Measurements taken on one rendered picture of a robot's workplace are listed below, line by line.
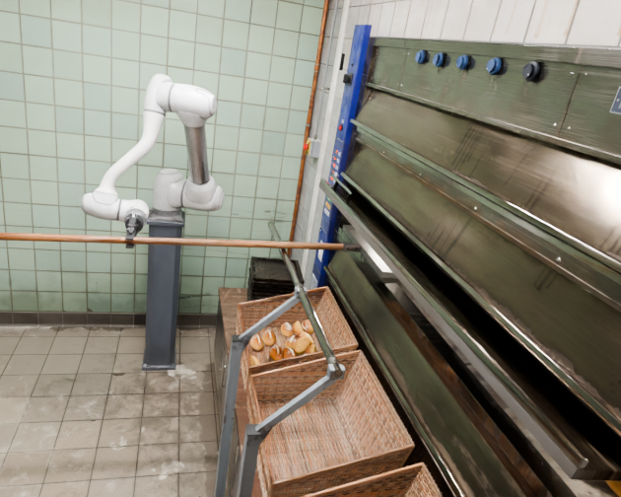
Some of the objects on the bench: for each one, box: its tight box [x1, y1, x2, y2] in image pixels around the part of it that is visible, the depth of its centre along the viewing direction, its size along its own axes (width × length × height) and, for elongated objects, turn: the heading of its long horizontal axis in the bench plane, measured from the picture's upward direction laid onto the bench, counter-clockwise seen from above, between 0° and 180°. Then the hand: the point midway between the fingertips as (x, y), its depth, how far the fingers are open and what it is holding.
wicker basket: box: [236, 286, 359, 396], centre depth 238 cm, size 49×56×28 cm
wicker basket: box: [246, 350, 415, 497], centre depth 185 cm, size 49×56×28 cm
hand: (130, 240), depth 200 cm, fingers closed on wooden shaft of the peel, 3 cm apart
